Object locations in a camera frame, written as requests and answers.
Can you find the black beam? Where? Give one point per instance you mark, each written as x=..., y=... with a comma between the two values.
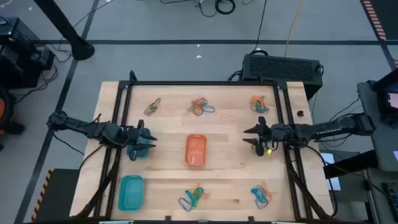
x=348, y=165

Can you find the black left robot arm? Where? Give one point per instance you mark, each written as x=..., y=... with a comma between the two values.
x=77, y=124

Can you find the black hazard-striped floor mat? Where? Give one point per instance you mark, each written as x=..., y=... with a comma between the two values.
x=388, y=15
x=59, y=196

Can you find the black monitor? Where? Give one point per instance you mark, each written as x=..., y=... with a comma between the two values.
x=385, y=87

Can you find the orange plastic basket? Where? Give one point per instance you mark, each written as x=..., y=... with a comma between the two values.
x=196, y=149

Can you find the black orange wheeled machine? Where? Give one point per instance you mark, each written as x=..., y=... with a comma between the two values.
x=14, y=127

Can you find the grey desk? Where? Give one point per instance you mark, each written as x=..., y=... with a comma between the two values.
x=382, y=146

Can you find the top-centre rubber band pile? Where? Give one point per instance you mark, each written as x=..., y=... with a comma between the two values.
x=202, y=101

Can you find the bright teal plastic basket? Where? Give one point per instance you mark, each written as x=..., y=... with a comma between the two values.
x=130, y=193

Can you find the top-right rubber band pile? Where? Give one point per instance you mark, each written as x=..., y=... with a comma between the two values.
x=262, y=109

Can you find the black keyboard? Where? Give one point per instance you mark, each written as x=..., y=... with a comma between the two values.
x=392, y=196

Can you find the dark teal plastic basket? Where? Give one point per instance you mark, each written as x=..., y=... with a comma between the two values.
x=143, y=152

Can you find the black pole stand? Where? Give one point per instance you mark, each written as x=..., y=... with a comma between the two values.
x=81, y=49

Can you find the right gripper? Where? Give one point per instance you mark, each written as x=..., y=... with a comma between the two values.
x=267, y=133

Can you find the black equipment cart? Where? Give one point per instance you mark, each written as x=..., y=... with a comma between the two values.
x=18, y=62

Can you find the black perforated computer case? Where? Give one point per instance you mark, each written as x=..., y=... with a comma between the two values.
x=280, y=68

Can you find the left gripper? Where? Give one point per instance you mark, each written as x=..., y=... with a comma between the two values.
x=132, y=137

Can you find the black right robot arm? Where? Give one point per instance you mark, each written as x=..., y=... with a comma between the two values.
x=335, y=126

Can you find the small black knob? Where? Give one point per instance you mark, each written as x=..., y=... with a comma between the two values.
x=300, y=113

